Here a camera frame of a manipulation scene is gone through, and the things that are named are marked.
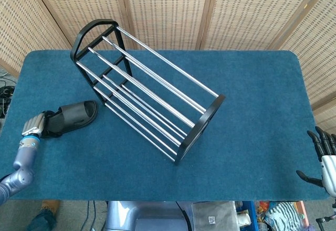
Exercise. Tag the grey plastic bag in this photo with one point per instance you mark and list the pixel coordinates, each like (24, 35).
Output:
(212, 215)

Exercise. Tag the right black-fingered robot hand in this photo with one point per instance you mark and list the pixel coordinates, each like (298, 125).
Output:
(328, 168)

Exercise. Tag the blue fleece table cloth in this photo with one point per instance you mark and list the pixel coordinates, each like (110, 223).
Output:
(249, 97)

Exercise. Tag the tan boot with jeans leg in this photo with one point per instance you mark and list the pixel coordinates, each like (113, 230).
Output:
(46, 215)

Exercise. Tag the black slide sandal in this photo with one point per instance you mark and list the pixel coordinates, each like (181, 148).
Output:
(76, 113)

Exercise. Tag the black and white striped bag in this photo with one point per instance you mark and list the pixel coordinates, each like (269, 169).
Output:
(283, 215)

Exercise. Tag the woven rattan folding screen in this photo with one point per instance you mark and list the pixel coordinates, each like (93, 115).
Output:
(168, 8)

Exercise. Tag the blue plastic crate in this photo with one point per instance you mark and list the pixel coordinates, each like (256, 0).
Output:
(249, 207)

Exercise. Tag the silver robot torso base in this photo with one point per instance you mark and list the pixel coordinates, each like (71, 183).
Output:
(136, 215)

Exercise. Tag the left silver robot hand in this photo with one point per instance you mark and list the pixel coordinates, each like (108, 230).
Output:
(34, 124)

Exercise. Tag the black and chrome shoe rack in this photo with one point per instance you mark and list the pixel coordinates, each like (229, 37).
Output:
(199, 124)

